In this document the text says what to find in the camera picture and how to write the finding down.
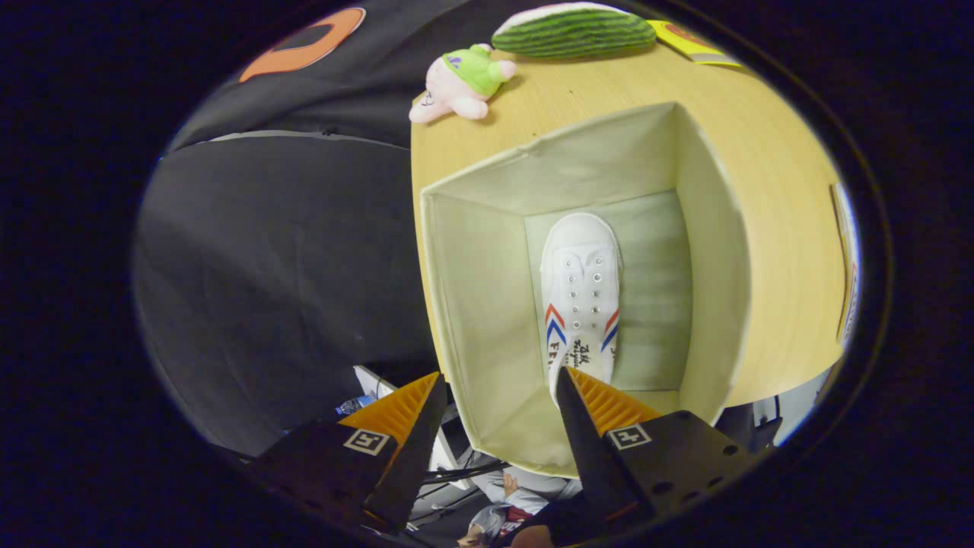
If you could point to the person's grey clothing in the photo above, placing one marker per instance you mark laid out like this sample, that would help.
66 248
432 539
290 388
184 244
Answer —
517 506

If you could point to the pink plush toy green hat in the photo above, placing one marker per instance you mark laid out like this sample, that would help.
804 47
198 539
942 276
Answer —
456 87

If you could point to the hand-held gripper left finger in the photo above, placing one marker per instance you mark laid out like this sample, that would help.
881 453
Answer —
411 457

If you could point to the clear water bottle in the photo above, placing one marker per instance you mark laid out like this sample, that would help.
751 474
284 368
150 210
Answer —
356 404

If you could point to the yellow book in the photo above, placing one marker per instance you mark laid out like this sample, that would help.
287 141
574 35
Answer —
696 47

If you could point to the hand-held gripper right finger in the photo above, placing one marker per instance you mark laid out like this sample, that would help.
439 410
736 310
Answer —
590 449

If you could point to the white panel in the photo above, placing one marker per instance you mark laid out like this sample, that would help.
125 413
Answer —
373 383

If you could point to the watermelon slice plush toy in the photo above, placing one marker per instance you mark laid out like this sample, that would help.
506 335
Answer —
574 32

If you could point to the cream fabric storage box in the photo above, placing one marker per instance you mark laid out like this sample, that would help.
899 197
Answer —
487 304

